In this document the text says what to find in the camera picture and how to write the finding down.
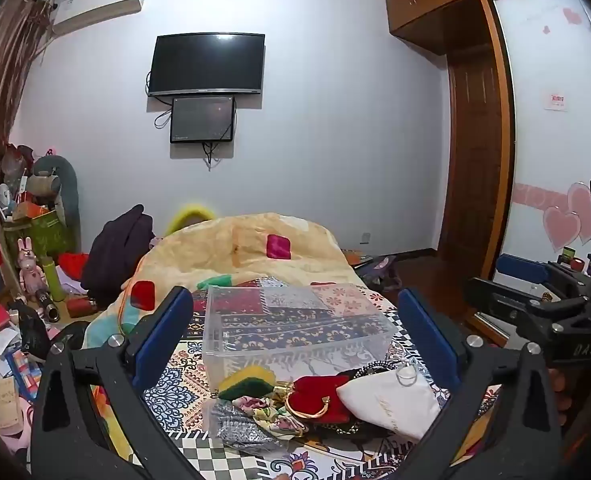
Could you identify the black patterned pouch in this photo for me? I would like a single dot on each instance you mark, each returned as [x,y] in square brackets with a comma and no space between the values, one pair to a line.
[370,369]

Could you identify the green and yellow sponge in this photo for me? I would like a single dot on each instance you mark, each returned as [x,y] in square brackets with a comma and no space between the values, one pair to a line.
[248,385]

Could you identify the brown striped curtain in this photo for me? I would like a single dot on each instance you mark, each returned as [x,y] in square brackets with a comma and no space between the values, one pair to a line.
[0,110]

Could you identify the white air conditioner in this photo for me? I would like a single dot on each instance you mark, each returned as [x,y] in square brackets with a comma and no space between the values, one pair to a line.
[98,5]

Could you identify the floral cloth pouch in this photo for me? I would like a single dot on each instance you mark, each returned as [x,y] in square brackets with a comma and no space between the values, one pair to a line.
[268,412]

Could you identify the grey glitter pouch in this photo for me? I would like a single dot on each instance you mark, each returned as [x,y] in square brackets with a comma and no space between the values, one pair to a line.
[240,432]

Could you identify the green bottle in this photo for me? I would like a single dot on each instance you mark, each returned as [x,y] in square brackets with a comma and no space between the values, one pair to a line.
[54,280]

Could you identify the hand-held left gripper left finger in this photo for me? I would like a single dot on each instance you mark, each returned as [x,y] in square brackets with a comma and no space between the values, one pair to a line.
[163,335]

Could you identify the yellow fuzzy chair back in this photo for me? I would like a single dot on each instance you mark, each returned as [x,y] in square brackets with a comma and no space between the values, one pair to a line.
[188,214]

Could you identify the red cup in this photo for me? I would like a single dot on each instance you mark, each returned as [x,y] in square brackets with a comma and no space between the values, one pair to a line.
[579,264]

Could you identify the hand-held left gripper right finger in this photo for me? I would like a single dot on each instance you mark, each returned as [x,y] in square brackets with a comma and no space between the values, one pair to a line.
[428,340]

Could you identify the black jacket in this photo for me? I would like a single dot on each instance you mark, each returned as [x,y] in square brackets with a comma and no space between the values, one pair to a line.
[118,255]

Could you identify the small black wall monitor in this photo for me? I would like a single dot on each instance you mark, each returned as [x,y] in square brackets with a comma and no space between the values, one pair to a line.
[201,118]

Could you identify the green gift bag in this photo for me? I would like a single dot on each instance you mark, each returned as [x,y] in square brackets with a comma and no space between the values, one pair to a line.
[40,237]

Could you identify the black cylinder tool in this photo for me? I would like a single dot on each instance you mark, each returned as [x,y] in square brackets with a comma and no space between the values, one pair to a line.
[46,304]

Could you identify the wooden overhead cabinet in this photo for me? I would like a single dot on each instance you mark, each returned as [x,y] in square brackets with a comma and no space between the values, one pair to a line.
[435,5]

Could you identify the red cylinder tin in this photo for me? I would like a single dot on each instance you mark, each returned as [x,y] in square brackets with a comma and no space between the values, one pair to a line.
[79,307]

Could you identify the brown wooden door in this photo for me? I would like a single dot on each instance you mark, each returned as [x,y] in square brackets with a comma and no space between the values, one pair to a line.
[475,160]

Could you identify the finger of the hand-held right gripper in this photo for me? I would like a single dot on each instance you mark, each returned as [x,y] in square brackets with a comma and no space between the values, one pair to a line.
[495,295]
[520,267]

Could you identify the yellow patchwork quilt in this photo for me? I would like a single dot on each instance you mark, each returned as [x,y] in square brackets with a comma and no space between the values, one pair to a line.
[215,250]

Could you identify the pink rabbit doll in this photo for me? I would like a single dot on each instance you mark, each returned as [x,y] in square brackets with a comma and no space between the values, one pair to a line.
[30,270]

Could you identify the clear plastic storage box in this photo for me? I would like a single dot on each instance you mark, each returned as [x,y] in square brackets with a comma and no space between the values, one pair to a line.
[295,355]

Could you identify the black wall television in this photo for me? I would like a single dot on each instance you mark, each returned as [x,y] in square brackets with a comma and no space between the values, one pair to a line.
[206,64]

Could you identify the white wall socket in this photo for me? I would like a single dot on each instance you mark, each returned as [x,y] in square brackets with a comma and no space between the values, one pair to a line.
[365,237]

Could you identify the red cloth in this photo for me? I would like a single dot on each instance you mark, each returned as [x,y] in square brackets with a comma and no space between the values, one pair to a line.
[74,265]

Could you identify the red pouch with gold clasp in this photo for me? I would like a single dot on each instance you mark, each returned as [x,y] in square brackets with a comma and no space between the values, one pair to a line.
[320,390]

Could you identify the white sliding wardrobe door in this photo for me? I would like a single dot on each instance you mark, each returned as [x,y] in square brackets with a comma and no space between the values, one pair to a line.
[550,60]

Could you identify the red and white sticker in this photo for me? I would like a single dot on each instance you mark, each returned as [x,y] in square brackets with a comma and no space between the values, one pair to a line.
[556,100]

